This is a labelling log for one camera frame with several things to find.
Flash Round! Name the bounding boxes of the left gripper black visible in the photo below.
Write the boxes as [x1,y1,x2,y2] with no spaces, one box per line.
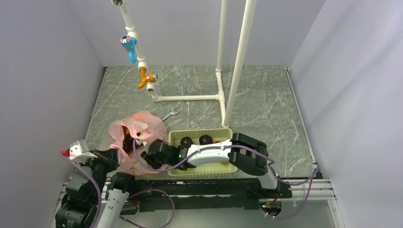
[79,146,120,202]

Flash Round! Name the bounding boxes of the pink plastic bag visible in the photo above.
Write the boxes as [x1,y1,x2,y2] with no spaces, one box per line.
[108,111,168,176]

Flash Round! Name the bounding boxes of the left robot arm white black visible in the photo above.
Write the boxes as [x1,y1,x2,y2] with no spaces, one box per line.
[55,149,137,228]

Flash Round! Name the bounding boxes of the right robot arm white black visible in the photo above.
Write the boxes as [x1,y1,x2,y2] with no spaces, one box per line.
[141,133,280,197]

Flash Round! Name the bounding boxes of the dark red fake grapes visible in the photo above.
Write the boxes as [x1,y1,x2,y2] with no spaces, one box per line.
[122,134,134,154]

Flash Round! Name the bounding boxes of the dark purple fake fruit left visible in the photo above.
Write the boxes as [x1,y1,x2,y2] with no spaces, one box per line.
[180,136,193,146]

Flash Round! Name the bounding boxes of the dark purple fake fruit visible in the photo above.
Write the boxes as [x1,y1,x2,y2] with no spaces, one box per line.
[180,136,193,146]
[199,135,213,145]

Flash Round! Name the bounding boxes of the dark purple fake fruit right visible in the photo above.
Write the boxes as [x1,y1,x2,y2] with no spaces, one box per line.
[199,135,213,145]

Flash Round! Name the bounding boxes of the silver open-end wrench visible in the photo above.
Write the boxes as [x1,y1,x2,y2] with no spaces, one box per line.
[162,107,180,122]

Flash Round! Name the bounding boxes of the pale green plastic basket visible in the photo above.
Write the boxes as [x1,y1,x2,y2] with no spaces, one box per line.
[168,128,238,178]

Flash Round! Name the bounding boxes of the orange tap valve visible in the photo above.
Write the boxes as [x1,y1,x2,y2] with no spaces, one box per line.
[137,67,158,89]

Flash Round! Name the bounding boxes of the blue tap valve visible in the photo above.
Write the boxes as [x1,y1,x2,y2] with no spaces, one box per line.
[120,35,137,64]

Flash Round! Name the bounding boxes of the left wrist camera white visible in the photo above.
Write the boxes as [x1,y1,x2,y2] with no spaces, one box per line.
[60,140,97,163]

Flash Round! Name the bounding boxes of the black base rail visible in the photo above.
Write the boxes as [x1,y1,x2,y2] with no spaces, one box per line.
[129,178,292,212]

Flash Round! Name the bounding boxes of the white PVC pipe frame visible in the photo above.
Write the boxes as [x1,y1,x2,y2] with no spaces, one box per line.
[111,0,258,128]

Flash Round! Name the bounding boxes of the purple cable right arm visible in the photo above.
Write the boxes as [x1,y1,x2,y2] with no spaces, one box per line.
[132,138,320,221]

